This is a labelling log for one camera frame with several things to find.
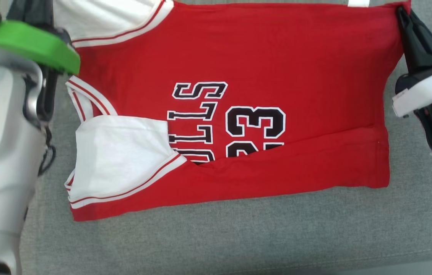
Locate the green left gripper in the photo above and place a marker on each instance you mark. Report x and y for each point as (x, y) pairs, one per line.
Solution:
(28, 42)

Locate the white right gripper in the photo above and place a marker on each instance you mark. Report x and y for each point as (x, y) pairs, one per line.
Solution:
(430, 88)

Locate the red white Bulls 23 jersey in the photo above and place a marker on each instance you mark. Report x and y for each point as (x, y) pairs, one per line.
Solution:
(258, 57)

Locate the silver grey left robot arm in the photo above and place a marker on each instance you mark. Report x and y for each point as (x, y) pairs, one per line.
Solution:
(2, 152)

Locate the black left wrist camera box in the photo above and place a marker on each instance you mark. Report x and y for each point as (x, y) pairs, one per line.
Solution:
(28, 11)

